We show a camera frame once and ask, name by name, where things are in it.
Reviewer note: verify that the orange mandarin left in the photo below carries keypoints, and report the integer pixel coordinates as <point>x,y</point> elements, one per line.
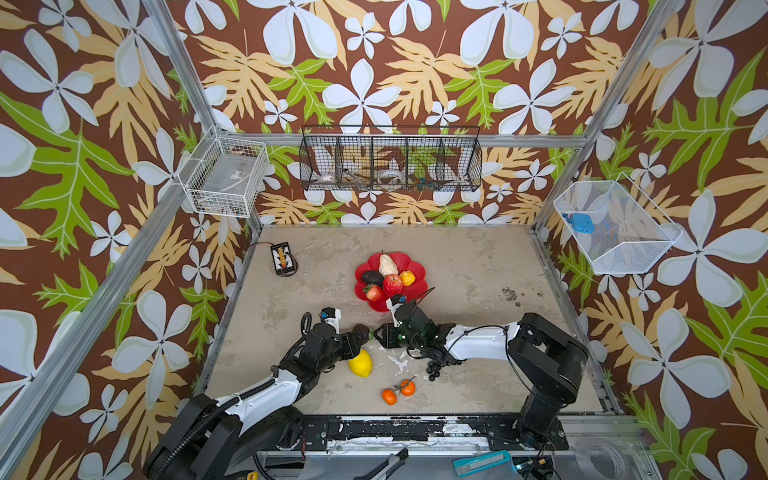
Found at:
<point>389,396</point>

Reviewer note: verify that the aluminium corner frame post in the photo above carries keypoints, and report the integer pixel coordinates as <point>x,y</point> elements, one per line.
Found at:
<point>199,104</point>

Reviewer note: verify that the dark fake avocado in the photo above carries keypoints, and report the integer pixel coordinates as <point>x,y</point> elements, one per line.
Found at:
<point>372,277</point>

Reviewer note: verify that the orange mandarin right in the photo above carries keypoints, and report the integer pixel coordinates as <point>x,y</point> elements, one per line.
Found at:
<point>407,387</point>

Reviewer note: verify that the red fake strawberry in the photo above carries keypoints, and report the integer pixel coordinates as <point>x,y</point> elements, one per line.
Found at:
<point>373,293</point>

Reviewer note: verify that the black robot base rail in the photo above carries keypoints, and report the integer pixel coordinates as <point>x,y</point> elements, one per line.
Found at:
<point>500,431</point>

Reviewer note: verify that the white mesh basket right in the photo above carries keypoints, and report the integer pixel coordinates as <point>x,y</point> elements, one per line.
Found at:
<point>632,232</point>

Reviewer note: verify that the cream fake garlic bulb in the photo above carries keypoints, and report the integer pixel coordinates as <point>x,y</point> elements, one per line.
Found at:
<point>387,265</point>

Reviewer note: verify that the black charger board with connectors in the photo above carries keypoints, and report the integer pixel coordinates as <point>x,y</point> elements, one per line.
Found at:
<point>284,262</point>

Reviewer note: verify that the white wire basket left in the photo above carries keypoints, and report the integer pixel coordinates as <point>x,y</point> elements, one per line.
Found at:
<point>223,175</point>

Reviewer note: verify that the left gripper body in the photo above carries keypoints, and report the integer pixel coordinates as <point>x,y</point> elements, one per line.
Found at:
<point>345,348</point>

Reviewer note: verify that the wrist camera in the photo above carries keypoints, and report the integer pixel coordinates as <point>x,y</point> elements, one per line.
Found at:
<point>332,317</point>
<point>393,304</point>

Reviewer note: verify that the small orange-yellow fruit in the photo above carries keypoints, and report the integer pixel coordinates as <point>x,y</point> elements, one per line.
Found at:
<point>407,278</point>

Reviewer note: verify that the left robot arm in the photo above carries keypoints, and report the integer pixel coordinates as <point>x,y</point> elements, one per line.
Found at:
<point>205,435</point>

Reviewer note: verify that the blue object in basket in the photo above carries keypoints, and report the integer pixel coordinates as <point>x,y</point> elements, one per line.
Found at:
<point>581,223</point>

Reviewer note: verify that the red fake pomegranate piece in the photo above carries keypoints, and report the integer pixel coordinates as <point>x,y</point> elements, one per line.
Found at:
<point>392,285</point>

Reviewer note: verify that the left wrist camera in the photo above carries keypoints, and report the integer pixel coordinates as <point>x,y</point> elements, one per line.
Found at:
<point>332,317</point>

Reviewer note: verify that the yellow fake lemon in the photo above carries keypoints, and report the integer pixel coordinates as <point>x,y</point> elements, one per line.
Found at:
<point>362,364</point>

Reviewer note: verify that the orange mandarin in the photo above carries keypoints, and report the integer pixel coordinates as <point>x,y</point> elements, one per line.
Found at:
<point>407,387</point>
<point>389,396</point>

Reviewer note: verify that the teal box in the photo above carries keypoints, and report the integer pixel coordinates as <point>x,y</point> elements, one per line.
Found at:
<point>492,465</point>

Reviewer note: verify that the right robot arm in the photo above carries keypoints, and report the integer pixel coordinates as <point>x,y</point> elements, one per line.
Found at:
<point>538,351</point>

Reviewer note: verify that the black wire basket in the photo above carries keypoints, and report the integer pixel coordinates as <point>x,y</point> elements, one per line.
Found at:
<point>365,157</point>

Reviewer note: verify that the dark purple passion fruit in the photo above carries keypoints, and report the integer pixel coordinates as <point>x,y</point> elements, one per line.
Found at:
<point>361,334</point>

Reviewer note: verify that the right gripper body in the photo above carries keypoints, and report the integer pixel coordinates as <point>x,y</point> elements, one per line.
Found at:
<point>395,333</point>

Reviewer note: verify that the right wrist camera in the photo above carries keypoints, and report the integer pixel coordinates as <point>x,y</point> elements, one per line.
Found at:
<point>393,304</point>

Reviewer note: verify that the red flower-shaped fruit bowl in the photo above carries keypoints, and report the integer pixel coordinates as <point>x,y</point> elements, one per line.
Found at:
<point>404,262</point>

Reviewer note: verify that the black fake grape bunch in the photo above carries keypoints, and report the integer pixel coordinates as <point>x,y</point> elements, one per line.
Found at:
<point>435,366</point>

